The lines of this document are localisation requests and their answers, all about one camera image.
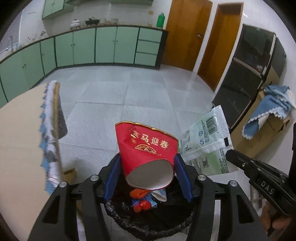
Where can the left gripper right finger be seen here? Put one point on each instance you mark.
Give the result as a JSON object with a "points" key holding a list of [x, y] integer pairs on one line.
{"points": [[238, 218]]}

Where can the black trash bin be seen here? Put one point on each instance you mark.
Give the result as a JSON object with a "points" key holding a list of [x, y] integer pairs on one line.
{"points": [[146, 218]]}

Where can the black wok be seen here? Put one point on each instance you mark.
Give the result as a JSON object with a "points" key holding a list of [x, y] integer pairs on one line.
{"points": [[92, 22]]}

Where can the black glass cabinet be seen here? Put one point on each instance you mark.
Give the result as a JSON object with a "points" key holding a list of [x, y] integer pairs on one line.
{"points": [[258, 61]]}

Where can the window with blinds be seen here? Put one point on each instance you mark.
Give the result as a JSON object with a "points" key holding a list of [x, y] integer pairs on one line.
{"points": [[12, 35]]}

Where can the silver green snack wrapper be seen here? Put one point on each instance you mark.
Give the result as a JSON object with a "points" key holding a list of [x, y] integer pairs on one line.
{"points": [[205, 144]]}

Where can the green upper wall cabinets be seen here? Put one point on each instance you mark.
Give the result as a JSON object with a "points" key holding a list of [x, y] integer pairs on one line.
{"points": [[53, 9]]}

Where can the green lower kitchen cabinets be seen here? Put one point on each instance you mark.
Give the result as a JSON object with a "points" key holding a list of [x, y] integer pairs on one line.
{"points": [[107, 45]]}

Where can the wooden door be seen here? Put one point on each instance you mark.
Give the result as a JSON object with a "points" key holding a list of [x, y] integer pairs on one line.
{"points": [[221, 42], [186, 26]]}

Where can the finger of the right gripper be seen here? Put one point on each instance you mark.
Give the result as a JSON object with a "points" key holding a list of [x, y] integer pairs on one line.
{"points": [[253, 168]]}

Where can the orange foam fruit net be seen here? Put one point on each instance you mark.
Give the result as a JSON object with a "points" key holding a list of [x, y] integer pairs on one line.
{"points": [[139, 193]]}

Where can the sink faucet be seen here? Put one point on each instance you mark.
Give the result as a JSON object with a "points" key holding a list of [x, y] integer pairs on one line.
{"points": [[10, 43]]}

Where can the red plastic bag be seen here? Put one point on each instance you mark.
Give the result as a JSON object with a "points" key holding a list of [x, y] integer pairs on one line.
{"points": [[143, 205]]}

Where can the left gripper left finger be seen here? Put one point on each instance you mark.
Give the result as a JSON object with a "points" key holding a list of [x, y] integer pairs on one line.
{"points": [[58, 220]]}

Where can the red paper cup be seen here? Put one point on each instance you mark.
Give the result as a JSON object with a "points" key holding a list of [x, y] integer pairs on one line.
{"points": [[147, 155]]}

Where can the white cooking pot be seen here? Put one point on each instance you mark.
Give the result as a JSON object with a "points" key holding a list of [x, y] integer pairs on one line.
{"points": [[75, 24]]}

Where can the person's right hand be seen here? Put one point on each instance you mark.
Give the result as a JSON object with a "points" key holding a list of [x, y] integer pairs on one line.
{"points": [[279, 224]]}

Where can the blue white cloth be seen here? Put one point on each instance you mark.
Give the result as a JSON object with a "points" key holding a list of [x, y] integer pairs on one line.
{"points": [[277, 100]]}

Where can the brown cardboard box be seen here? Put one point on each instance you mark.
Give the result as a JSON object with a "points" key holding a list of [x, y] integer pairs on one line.
{"points": [[263, 138]]}

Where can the blue plastic bag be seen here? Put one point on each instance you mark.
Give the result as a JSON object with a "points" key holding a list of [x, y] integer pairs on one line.
{"points": [[148, 198]]}

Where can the green bottle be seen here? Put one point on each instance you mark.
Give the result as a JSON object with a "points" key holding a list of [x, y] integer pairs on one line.
{"points": [[160, 21]]}

